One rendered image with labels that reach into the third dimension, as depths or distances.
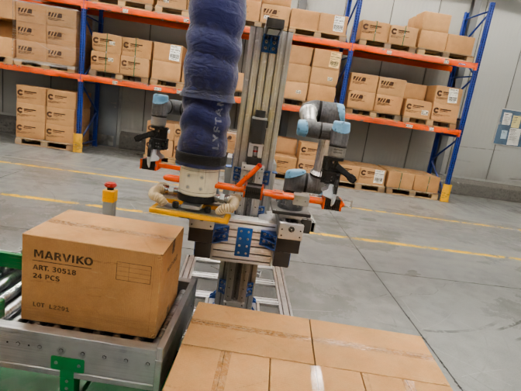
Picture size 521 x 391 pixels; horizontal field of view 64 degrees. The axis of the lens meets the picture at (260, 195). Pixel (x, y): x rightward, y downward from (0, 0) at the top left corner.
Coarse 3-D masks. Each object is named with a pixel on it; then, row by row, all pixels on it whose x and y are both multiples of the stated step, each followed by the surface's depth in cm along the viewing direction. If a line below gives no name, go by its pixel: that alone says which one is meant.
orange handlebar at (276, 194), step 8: (168, 168) 210; (176, 168) 210; (168, 176) 183; (176, 176) 186; (216, 184) 182; (224, 184) 186; (232, 184) 186; (264, 192) 181; (272, 192) 182; (280, 192) 181; (288, 192) 186; (312, 200) 181; (320, 200) 181
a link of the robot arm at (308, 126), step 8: (304, 104) 216; (312, 104) 216; (304, 112) 204; (312, 112) 202; (304, 120) 185; (312, 120) 187; (304, 128) 184; (312, 128) 184; (320, 128) 184; (304, 136) 187; (312, 136) 186; (320, 136) 185
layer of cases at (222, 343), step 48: (192, 336) 189; (240, 336) 195; (288, 336) 201; (336, 336) 207; (384, 336) 213; (192, 384) 158; (240, 384) 162; (288, 384) 166; (336, 384) 170; (384, 384) 175; (432, 384) 180
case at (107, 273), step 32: (64, 224) 190; (96, 224) 196; (128, 224) 202; (160, 224) 209; (32, 256) 175; (64, 256) 175; (96, 256) 174; (128, 256) 174; (160, 256) 173; (32, 288) 179; (64, 288) 178; (96, 288) 177; (128, 288) 177; (160, 288) 178; (64, 320) 181; (96, 320) 181; (128, 320) 180; (160, 320) 188
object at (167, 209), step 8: (152, 208) 174; (160, 208) 175; (168, 208) 175; (176, 208) 177; (184, 208) 179; (208, 208) 176; (184, 216) 174; (192, 216) 173; (200, 216) 173; (208, 216) 173; (216, 216) 174; (224, 216) 177
